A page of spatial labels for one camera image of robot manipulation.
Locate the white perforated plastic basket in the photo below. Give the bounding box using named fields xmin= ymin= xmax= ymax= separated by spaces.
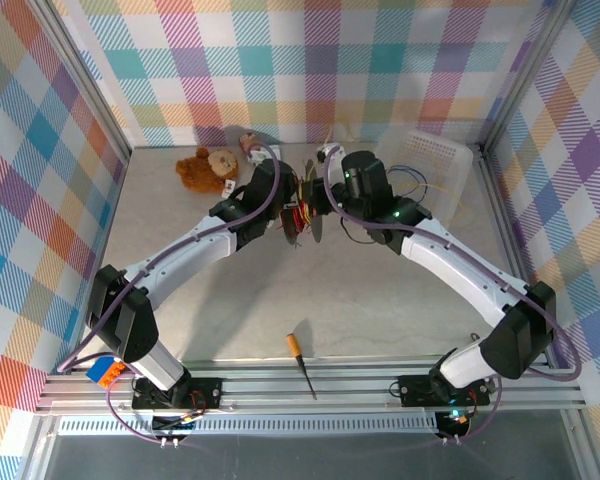
xmin=374 ymin=128 xmax=475 ymax=236

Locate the blue cable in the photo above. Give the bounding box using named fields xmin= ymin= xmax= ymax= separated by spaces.
xmin=387 ymin=164 xmax=431 ymax=194

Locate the yellow cable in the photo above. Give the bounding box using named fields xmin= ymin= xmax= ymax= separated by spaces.
xmin=294 ymin=119 xmax=474 ymax=236

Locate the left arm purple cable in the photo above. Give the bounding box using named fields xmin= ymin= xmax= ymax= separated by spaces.
xmin=57 ymin=142 xmax=284 ymax=444

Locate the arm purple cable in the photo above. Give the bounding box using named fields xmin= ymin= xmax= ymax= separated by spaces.
xmin=57 ymin=142 xmax=284 ymax=444
xmin=324 ymin=144 xmax=584 ymax=444

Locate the white slotted cable duct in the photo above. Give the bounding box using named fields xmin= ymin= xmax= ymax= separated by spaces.
xmin=57 ymin=412 xmax=441 ymax=437

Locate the black controller board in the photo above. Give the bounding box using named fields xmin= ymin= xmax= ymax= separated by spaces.
xmin=437 ymin=407 xmax=474 ymax=446
xmin=152 ymin=409 xmax=199 ymax=449

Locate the black cable spool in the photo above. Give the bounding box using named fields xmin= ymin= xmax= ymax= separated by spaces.
xmin=279 ymin=157 xmax=329 ymax=246

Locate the aluminium side rail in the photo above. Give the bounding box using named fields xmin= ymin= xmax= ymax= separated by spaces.
xmin=474 ymin=144 xmax=554 ymax=369
xmin=68 ymin=147 xmax=133 ymax=375

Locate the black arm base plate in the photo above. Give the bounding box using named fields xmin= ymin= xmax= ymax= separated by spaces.
xmin=397 ymin=373 xmax=491 ymax=407
xmin=131 ymin=377 xmax=224 ymax=411

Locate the brown teddy bear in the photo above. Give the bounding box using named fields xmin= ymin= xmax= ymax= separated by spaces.
xmin=174 ymin=147 xmax=241 ymax=197

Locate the red cable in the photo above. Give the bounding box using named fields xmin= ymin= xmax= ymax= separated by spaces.
xmin=282 ymin=199 xmax=312 ymax=237

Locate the blue orange toy brick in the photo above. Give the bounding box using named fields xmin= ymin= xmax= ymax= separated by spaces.
xmin=86 ymin=354 xmax=127 ymax=389

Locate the orange handled screwdriver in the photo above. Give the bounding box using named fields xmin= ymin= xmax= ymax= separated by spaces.
xmin=285 ymin=333 xmax=319 ymax=401

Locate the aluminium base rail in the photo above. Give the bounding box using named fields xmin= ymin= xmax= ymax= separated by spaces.
xmin=34 ymin=353 xmax=589 ymax=416

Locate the aluminium frame post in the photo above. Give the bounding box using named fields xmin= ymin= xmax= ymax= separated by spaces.
xmin=482 ymin=0 xmax=579 ymax=151
xmin=27 ymin=0 xmax=133 ymax=156

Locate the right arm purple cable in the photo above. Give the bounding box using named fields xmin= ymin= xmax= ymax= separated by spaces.
xmin=324 ymin=144 xmax=584 ymax=444

